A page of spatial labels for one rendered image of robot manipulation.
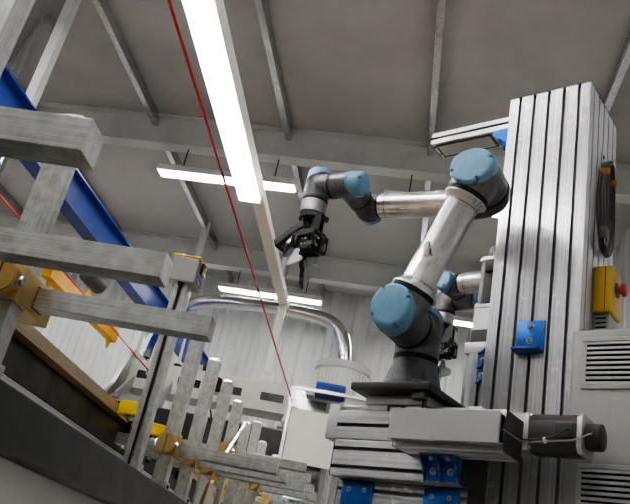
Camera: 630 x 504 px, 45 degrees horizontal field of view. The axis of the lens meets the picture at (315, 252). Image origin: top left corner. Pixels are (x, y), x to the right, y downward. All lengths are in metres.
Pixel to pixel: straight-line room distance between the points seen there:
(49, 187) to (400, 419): 0.95
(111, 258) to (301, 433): 4.05
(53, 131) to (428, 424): 1.25
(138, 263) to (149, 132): 7.77
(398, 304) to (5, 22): 1.16
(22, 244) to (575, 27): 5.99
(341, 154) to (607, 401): 6.38
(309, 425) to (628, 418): 3.21
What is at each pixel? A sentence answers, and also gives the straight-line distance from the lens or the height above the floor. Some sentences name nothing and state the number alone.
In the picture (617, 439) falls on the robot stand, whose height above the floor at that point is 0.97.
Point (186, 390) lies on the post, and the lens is 2.06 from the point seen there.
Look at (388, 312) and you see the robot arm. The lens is 1.86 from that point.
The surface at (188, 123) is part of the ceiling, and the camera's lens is 8.54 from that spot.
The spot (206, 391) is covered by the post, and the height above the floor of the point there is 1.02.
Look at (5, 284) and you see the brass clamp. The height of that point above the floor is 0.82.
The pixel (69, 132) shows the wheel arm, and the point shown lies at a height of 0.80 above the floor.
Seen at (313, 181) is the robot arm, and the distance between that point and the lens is 2.22.
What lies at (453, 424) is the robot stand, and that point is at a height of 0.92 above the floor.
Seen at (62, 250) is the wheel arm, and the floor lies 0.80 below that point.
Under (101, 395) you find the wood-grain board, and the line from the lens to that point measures 2.01.
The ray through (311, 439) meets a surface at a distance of 4.83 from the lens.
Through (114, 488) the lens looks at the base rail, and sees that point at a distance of 1.60.
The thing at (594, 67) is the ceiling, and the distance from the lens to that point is 6.99.
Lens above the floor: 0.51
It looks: 25 degrees up
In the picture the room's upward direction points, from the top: 12 degrees clockwise
